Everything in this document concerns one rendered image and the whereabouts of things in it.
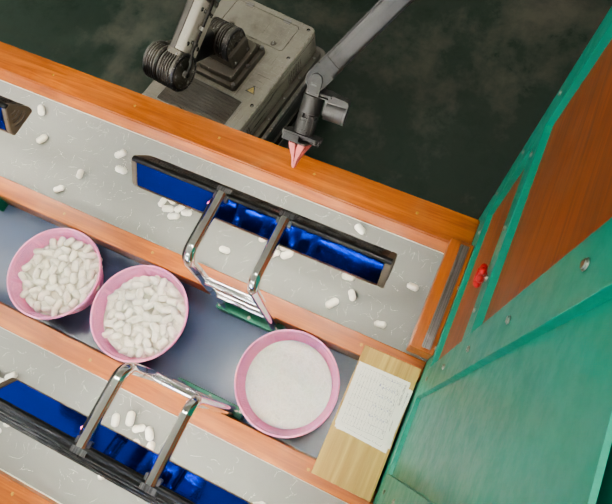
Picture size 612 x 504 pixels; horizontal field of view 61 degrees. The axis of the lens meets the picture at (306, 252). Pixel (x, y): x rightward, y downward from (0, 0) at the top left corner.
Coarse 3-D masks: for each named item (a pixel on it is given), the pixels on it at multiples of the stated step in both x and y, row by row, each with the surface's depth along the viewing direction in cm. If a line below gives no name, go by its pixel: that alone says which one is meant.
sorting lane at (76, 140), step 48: (0, 144) 164; (48, 144) 163; (96, 144) 162; (144, 144) 161; (48, 192) 157; (96, 192) 156; (144, 192) 155; (288, 192) 152; (240, 240) 148; (384, 240) 145; (288, 288) 142; (336, 288) 141; (384, 288) 141; (384, 336) 136
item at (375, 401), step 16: (368, 368) 130; (352, 384) 129; (368, 384) 129; (384, 384) 128; (400, 384) 128; (352, 400) 128; (368, 400) 127; (384, 400) 127; (400, 400) 127; (352, 416) 126; (368, 416) 126; (384, 416) 126; (400, 416) 126; (352, 432) 125; (368, 432) 125; (384, 432) 125; (384, 448) 123
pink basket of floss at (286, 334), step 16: (272, 336) 137; (288, 336) 138; (304, 336) 136; (256, 352) 138; (320, 352) 137; (240, 368) 134; (336, 368) 131; (240, 384) 134; (336, 384) 131; (240, 400) 131; (336, 400) 129; (256, 416) 133; (320, 416) 131; (272, 432) 128; (288, 432) 129; (304, 432) 127
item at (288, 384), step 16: (272, 352) 138; (288, 352) 137; (304, 352) 137; (256, 368) 137; (272, 368) 136; (288, 368) 135; (304, 368) 135; (320, 368) 136; (256, 384) 135; (272, 384) 134; (288, 384) 134; (304, 384) 134; (320, 384) 134; (256, 400) 134; (272, 400) 133; (288, 400) 133; (304, 400) 132; (320, 400) 133; (272, 416) 132; (288, 416) 132; (304, 416) 132
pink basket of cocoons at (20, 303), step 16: (32, 240) 149; (48, 240) 152; (80, 240) 152; (16, 256) 148; (32, 256) 152; (16, 272) 148; (16, 288) 147; (96, 288) 146; (16, 304) 143; (80, 304) 141
